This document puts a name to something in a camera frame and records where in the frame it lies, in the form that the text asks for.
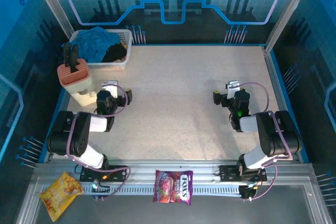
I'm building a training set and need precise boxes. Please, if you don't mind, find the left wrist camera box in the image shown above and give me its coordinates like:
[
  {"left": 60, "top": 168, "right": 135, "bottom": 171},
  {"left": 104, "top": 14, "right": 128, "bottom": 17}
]
[{"left": 101, "top": 81, "right": 119, "bottom": 99}]

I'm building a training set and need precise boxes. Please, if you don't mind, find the black t-shirt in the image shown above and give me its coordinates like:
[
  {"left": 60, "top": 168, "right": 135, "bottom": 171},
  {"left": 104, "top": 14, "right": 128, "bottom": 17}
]
[{"left": 101, "top": 43, "right": 129, "bottom": 62}]

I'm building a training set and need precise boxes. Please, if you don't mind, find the blue t-shirt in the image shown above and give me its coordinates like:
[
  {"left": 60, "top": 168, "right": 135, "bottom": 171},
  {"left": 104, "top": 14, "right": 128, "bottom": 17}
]
[{"left": 70, "top": 26, "right": 122, "bottom": 62}]

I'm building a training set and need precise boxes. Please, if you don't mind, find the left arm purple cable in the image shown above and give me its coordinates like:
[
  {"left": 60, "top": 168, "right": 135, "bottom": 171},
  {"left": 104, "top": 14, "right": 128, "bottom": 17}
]
[{"left": 67, "top": 84, "right": 132, "bottom": 200}]

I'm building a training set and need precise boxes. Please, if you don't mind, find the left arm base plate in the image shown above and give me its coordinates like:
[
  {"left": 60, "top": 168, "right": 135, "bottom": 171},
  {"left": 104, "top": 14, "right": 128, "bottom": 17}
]
[{"left": 79, "top": 165, "right": 128, "bottom": 183}]

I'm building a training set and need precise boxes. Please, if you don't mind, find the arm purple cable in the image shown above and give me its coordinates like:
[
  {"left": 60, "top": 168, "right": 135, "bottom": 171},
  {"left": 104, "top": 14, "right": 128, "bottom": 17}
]
[
  {"left": 240, "top": 82, "right": 293, "bottom": 201},
  {"left": 67, "top": 84, "right": 132, "bottom": 200}
]

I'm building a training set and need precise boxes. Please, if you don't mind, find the white plastic basket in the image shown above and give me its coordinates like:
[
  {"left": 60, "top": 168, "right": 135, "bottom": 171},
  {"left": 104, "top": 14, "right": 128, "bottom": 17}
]
[{"left": 68, "top": 29, "right": 133, "bottom": 71}]

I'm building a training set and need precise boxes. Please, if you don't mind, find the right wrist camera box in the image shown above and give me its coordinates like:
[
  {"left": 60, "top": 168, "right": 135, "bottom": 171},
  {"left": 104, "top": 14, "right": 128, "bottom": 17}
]
[{"left": 226, "top": 80, "right": 240, "bottom": 99}]

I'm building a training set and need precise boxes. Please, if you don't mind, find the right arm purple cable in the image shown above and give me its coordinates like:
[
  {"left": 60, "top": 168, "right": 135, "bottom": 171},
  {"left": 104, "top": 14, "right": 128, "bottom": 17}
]
[{"left": 240, "top": 82, "right": 293, "bottom": 201}]

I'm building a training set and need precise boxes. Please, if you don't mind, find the aluminium front rail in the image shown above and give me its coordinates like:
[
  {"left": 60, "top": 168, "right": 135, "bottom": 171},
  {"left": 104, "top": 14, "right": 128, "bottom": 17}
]
[{"left": 33, "top": 159, "right": 314, "bottom": 187}]

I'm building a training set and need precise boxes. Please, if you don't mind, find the aluminium side rail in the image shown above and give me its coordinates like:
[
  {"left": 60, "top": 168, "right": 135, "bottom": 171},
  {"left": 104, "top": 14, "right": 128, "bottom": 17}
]
[
  {"left": 262, "top": 46, "right": 302, "bottom": 163},
  {"left": 43, "top": 87, "right": 69, "bottom": 163}
]

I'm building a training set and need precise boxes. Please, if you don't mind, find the tan cloth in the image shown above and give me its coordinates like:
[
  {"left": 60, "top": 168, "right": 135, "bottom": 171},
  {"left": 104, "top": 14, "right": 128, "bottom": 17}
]
[{"left": 111, "top": 43, "right": 130, "bottom": 63}]

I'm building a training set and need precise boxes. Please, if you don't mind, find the yellow snack bag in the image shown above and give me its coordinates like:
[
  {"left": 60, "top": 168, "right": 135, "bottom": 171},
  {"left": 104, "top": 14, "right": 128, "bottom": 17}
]
[{"left": 39, "top": 171, "right": 85, "bottom": 222}]

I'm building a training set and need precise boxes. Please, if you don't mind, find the black knife handle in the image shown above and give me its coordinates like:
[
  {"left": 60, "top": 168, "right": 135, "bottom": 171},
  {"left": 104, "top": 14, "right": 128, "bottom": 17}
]
[
  {"left": 69, "top": 44, "right": 80, "bottom": 73},
  {"left": 62, "top": 42, "right": 73, "bottom": 68}
]

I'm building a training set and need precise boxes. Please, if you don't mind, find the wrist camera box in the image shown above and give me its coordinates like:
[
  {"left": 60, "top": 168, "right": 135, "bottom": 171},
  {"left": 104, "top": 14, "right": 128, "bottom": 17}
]
[
  {"left": 226, "top": 80, "right": 240, "bottom": 99},
  {"left": 101, "top": 81, "right": 119, "bottom": 99}
]

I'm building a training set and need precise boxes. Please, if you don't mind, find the black connector module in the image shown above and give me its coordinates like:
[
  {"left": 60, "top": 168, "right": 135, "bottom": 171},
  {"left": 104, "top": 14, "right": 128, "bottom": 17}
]
[
  {"left": 91, "top": 179, "right": 111, "bottom": 200},
  {"left": 239, "top": 184, "right": 257, "bottom": 200}
]

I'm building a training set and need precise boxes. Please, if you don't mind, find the aluminium frame post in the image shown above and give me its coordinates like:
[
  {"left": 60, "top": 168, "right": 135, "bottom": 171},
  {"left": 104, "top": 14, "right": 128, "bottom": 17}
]
[
  {"left": 28, "top": 0, "right": 76, "bottom": 40},
  {"left": 265, "top": 0, "right": 318, "bottom": 51}
]

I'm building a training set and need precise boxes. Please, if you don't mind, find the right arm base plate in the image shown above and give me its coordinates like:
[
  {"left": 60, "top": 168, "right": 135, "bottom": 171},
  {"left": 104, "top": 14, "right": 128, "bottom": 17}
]
[{"left": 219, "top": 164, "right": 268, "bottom": 182}]

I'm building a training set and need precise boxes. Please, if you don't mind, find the cream knife block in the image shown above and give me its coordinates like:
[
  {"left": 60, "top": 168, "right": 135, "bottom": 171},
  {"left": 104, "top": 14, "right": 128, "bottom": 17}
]
[{"left": 57, "top": 58, "right": 96, "bottom": 107}]

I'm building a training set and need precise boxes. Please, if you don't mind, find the white slotted cable duct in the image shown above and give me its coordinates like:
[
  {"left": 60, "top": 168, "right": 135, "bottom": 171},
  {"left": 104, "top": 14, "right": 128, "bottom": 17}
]
[{"left": 90, "top": 186, "right": 242, "bottom": 196}]

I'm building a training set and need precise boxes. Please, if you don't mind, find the purple Fox's candy bag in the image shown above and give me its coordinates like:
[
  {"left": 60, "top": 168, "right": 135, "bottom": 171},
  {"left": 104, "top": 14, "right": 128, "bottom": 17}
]
[{"left": 152, "top": 169, "right": 194, "bottom": 206}]

